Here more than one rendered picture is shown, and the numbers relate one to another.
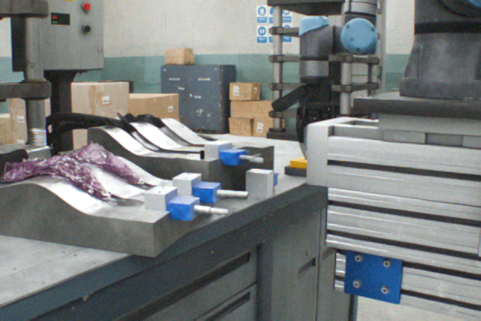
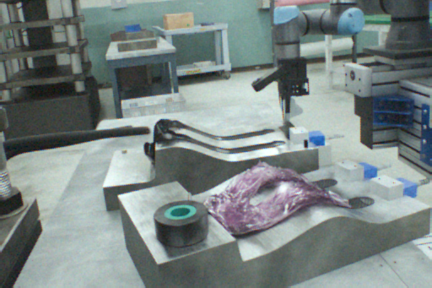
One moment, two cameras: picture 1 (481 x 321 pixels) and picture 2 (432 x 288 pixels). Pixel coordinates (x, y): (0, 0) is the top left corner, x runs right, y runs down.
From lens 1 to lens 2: 0.96 m
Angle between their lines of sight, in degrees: 39
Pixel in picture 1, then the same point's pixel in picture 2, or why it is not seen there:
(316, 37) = (297, 24)
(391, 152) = not seen: outside the picture
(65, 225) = (361, 242)
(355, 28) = (355, 16)
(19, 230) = (315, 269)
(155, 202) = (396, 192)
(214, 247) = not seen: hidden behind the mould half
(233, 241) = not seen: hidden behind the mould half
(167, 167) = (272, 163)
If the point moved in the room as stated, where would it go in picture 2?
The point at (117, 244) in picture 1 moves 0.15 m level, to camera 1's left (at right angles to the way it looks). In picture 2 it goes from (404, 237) to (356, 275)
